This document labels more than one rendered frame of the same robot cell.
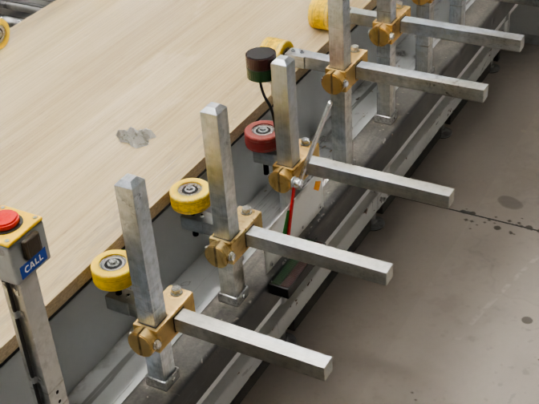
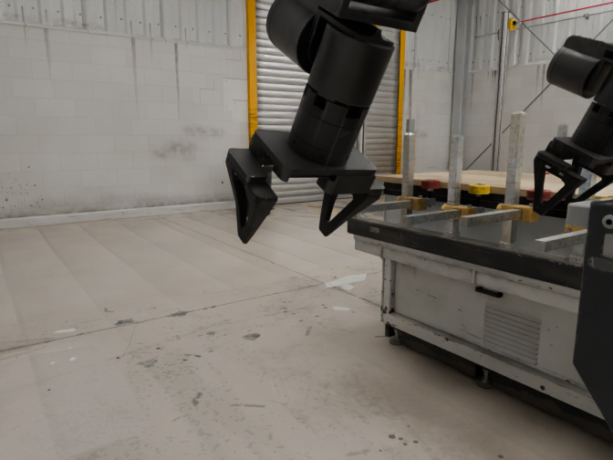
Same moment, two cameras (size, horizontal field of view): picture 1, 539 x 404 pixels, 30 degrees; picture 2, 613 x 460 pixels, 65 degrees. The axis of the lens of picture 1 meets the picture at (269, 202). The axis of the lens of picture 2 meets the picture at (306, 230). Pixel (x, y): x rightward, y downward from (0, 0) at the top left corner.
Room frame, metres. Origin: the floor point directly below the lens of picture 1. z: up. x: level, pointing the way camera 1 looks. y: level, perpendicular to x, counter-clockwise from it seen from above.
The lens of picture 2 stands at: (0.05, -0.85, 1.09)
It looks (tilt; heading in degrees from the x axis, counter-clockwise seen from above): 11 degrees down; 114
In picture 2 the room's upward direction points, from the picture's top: straight up
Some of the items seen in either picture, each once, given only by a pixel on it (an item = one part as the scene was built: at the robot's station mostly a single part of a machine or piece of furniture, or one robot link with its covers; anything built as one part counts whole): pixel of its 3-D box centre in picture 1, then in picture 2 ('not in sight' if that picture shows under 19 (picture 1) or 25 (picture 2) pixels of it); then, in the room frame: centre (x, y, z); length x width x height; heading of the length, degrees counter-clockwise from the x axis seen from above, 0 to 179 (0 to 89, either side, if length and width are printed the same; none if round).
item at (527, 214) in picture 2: not in sight; (516, 212); (0.04, 0.98, 0.83); 0.14 x 0.06 x 0.05; 149
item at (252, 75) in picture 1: (261, 70); not in sight; (1.76, 0.00, 1.07); 0.06 x 0.06 x 0.02
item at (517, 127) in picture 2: not in sight; (513, 181); (0.03, 0.99, 0.94); 0.04 x 0.04 x 0.48; 59
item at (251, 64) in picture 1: (261, 58); not in sight; (1.76, 0.00, 1.10); 0.06 x 0.06 x 0.02
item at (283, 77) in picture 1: (289, 163); not in sight; (1.74, -0.05, 0.87); 0.04 x 0.04 x 0.48; 59
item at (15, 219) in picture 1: (4, 222); not in sight; (1.09, 0.35, 1.22); 0.04 x 0.04 x 0.02
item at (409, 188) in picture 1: (350, 175); not in sight; (1.71, -0.17, 0.84); 0.43 x 0.03 x 0.04; 59
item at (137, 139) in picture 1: (135, 132); not in sight; (1.83, 0.27, 0.91); 0.09 x 0.07 x 0.02; 52
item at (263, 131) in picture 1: (265, 151); not in sight; (1.81, 0.00, 0.85); 0.08 x 0.08 x 0.11
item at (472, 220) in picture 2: not in sight; (504, 215); (0.01, 0.89, 0.83); 0.43 x 0.03 x 0.04; 59
